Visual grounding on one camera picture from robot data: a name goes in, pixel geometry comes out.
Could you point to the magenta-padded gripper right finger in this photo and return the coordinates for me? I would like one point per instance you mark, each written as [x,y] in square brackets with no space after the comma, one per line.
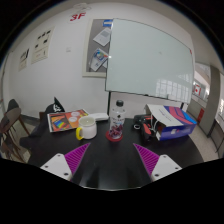
[148,160]

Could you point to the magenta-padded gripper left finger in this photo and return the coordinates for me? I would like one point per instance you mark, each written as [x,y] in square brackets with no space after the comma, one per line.
[76,160]

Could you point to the clear bottle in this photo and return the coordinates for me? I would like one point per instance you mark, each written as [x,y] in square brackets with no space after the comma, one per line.
[117,121]

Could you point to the red and black power tool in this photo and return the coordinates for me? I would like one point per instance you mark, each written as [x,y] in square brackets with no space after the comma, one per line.
[146,128]

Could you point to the flat round red coaster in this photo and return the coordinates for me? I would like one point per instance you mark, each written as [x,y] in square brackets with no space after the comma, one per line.
[113,139]

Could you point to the colourful printed poster sheet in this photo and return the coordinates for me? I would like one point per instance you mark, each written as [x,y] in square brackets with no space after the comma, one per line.
[61,121]

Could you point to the blue cardboard box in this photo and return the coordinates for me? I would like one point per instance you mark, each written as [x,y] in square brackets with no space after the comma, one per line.
[173,123]

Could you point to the small flat white box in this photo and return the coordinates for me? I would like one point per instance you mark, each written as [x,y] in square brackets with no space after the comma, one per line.
[98,116]

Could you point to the black hat with white print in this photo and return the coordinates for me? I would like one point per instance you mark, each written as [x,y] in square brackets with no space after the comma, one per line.
[55,106]

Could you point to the brown wooden chair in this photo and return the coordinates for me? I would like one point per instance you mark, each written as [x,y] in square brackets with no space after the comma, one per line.
[11,116]

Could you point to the dark chair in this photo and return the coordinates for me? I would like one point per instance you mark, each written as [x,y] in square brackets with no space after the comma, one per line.
[12,104]

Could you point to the red and white flag sign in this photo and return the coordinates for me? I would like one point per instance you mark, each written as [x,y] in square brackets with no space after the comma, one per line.
[197,90]

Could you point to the paper with colourful circle print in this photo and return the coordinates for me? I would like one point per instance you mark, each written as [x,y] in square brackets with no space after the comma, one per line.
[99,59]

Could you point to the large whiteboard on stand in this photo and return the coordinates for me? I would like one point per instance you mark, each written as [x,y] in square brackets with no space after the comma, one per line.
[150,56]

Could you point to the grey notice board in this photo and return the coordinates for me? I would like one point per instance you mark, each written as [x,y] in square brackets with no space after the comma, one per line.
[87,43]

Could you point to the white paper sheet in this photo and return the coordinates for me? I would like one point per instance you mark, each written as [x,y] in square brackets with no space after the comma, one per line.
[102,36]

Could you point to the blue and white label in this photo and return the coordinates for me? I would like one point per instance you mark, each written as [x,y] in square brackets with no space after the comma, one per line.
[107,23]

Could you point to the white wall switch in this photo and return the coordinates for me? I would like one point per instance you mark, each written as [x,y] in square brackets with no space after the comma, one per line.
[68,49]

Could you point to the small white wall poster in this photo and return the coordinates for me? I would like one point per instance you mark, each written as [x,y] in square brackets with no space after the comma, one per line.
[23,60]

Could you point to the large white wall poster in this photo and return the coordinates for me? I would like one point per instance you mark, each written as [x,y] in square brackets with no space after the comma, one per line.
[42,46]

